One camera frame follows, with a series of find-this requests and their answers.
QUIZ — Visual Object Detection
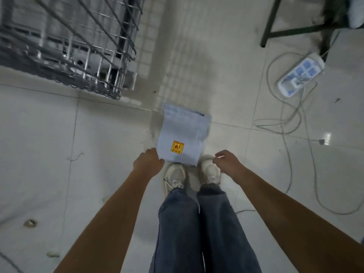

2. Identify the person's right hand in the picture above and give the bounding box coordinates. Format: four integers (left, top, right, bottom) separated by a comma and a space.
212, 150, 247, 184

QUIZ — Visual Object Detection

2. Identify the person's left hand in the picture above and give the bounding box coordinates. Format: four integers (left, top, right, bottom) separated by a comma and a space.
133, 147, 165, 179

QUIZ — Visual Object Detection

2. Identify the white grey poly mailer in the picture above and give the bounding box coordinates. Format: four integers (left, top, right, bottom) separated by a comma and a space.
156, 102, 212, 167

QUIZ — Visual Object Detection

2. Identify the person's left forearm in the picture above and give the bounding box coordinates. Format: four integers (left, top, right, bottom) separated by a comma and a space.
54, 169, 155, 273

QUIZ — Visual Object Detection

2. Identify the person's right forearm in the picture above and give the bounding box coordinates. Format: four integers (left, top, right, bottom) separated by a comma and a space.
236, 167, 364, 273

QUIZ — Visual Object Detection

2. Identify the person's right grey shoe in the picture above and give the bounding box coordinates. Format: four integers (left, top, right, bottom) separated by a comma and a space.
198, 155, 222, 187

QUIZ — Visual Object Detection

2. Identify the person's grey shoe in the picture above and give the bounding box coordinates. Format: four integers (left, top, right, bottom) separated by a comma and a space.
163, 163, 187, 194
198, 155, 222, 187

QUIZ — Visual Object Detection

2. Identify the person's left grey shoe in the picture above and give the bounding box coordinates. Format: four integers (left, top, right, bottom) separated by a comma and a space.
163, 163, 187, 194

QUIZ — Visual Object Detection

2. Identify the person's right leg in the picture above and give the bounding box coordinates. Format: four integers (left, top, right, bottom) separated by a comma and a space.
197, 184, 262, 273

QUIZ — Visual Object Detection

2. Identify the person's leg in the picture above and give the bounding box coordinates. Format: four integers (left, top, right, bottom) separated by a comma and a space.
149, 188, 205, 273
197, 184, 262, 273

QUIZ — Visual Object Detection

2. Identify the person's left leg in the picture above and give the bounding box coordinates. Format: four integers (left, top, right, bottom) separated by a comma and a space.
149, 188, 205, 273

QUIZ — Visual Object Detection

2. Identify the white power strip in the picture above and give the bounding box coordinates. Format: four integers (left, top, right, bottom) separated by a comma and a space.
275, 52, 325, 99

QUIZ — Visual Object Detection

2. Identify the dark folding stool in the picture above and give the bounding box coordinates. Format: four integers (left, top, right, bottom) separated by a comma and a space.
260, 0, 364, 61

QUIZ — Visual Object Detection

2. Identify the metal wire cart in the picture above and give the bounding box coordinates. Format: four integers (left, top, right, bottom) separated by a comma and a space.
0, 0, 147, 100

